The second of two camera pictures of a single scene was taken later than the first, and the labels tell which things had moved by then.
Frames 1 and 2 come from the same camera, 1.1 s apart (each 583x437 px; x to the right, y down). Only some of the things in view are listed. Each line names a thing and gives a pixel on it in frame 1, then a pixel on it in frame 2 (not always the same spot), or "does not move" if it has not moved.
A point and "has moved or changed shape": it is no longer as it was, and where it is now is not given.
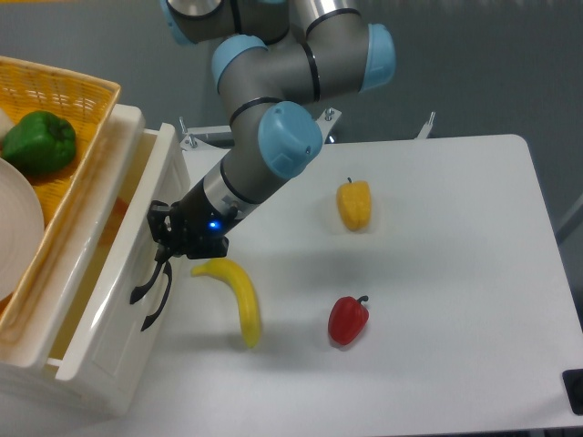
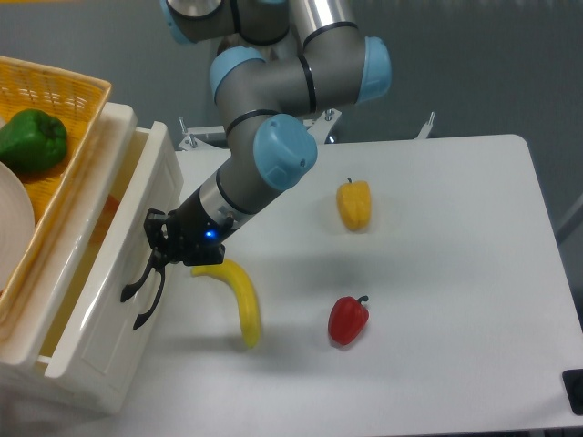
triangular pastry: x=118 y=212 to x=104 y=220
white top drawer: x=121 y=294 has moved or changed shape
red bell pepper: x=347 y=318 does not move
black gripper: x=199 y=228 does not move
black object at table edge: x=573 y=380 does not move
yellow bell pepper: x=354 y=203 does not move
